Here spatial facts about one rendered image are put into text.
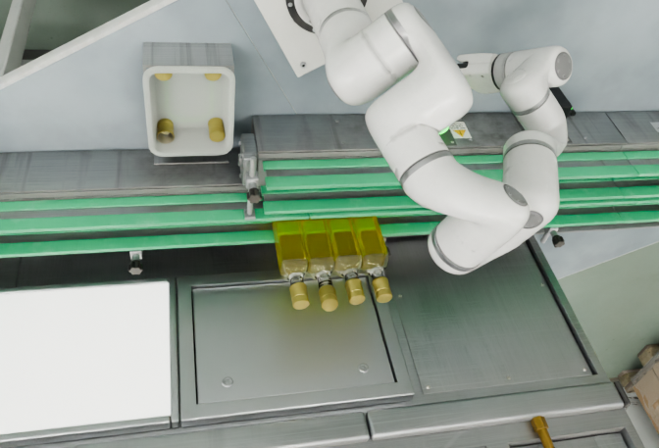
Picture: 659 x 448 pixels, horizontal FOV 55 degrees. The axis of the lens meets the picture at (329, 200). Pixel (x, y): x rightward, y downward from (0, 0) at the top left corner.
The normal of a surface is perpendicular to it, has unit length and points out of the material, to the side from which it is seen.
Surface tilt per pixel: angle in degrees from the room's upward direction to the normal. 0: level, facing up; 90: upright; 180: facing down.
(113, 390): 90
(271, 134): 90
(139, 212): 90
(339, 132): 90
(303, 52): 5
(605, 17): 0
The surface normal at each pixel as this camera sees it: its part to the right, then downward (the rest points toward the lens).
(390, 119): -0.50, -0.01
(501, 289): 0.13, -0.69
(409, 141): -0.30, -0.24
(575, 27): 0.18, 0.73
